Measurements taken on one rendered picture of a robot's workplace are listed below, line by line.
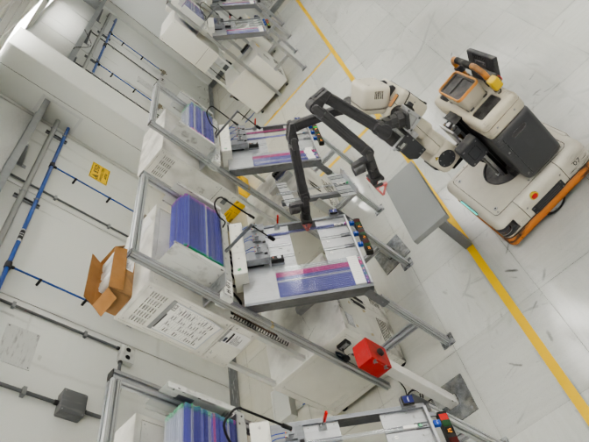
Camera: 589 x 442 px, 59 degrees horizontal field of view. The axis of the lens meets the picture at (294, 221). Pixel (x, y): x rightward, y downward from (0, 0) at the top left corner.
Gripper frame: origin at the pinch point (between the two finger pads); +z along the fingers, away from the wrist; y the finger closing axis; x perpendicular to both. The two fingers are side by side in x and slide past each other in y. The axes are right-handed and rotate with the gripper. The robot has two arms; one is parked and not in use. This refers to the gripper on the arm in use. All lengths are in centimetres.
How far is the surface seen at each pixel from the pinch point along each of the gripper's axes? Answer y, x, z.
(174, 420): 143, -74, -33
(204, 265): 49, -62, -25
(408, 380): 100, 33, 32
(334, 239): 13.9, 14.4, 0.9
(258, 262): 27.8, -34.1, -3.0
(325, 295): 60, -1, 0
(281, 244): 10.1, -17.9, 0.6
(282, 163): -86, -3, 0
